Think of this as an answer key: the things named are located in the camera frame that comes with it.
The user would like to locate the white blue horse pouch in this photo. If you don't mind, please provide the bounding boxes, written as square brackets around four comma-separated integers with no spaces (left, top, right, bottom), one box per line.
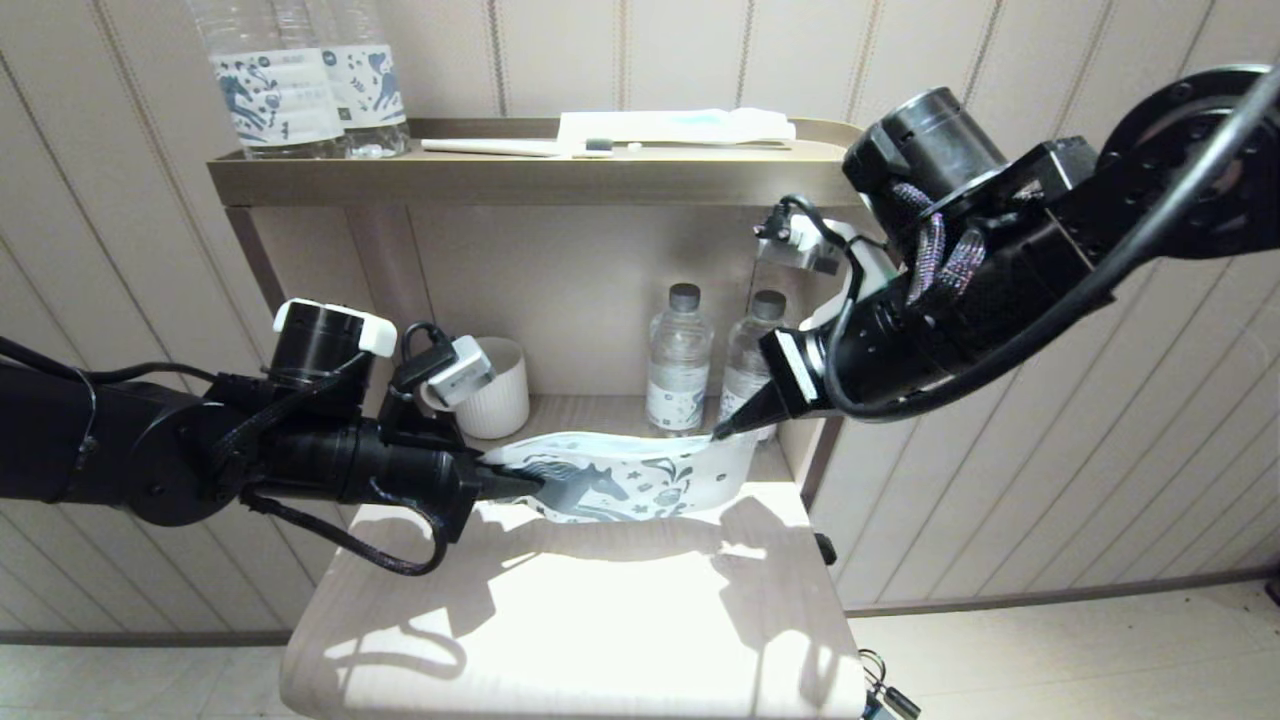
[483,430,761,524]

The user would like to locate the small clear water bottle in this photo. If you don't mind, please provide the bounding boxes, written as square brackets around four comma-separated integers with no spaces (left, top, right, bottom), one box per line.
[718,290,791,443]
[646,283,715,437]

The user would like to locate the white ribbed mug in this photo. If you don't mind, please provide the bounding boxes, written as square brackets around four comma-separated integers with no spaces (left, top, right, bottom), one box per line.
[420,337,531,441]

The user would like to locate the white blue packet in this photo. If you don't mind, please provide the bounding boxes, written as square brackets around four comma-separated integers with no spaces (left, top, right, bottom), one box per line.
[556,109,798,149]

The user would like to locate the brown open shelf cabinet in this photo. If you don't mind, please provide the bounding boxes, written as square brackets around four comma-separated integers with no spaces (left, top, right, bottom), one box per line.
[208,118,937,506]

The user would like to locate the white toothbrush dark bristles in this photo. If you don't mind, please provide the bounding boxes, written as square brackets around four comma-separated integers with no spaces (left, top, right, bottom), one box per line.
[420,138,643,161]

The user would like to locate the large water bottle horse label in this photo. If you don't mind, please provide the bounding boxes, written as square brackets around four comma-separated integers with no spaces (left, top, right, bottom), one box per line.
[310,0,411,159]
[188,0,349,161]

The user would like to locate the braided black right arm cable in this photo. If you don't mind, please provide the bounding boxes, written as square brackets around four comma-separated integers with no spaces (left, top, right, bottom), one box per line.
[890,182,989,306]

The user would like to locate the braided black arm cable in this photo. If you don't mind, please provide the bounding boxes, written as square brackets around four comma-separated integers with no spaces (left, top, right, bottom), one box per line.
[890,182,989,306]
[205,370,451,577]

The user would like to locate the braided black left arm cable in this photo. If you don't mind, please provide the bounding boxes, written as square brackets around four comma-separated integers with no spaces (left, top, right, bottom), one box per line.
[205,370,451,577]

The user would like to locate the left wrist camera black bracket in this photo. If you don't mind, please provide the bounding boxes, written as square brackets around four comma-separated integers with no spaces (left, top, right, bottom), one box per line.
[383,322,498,451]

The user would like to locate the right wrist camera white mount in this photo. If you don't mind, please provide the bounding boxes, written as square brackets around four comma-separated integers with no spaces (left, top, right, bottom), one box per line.
[755,195,901,333]

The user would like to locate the left camera smooth black cable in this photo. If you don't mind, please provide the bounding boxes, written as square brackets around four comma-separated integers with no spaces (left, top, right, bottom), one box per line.
[0,335,216,386]

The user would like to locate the black connector with wires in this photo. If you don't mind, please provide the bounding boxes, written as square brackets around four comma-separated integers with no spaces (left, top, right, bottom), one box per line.
[858,650,923,720]

